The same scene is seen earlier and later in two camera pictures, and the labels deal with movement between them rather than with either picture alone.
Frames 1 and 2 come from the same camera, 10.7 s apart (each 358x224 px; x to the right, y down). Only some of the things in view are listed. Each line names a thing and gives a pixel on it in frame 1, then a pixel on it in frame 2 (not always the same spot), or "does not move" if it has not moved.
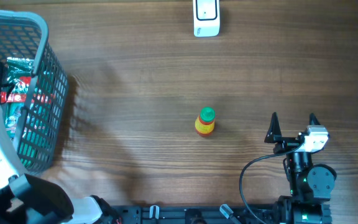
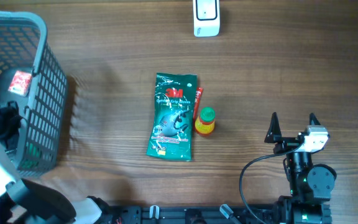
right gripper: [274, 135] does not move
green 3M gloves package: [28, 120] to [171, 132]
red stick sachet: [36, 98] to [197, 106]
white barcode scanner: [206, 18] does not move
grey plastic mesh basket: [22, 34] does not move
